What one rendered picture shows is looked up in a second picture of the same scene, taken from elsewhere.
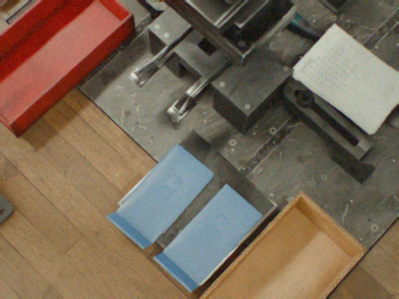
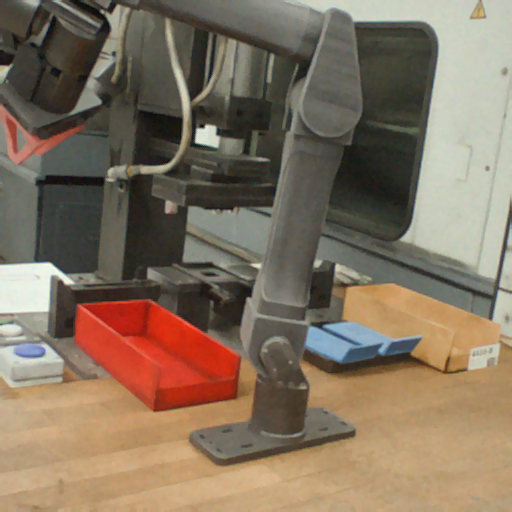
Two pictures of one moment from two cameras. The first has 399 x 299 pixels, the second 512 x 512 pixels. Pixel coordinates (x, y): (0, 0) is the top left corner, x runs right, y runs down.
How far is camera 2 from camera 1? 1.36 m
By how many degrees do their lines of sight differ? 74
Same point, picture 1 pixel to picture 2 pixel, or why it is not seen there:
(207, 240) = (372, 338)
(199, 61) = (224, 279)
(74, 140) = (250, 377)
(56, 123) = not seen: hidden behind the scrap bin
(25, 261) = (380, 418)
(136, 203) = (333, 352)
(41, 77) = (170, 374)
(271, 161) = not seen: hidden behind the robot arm
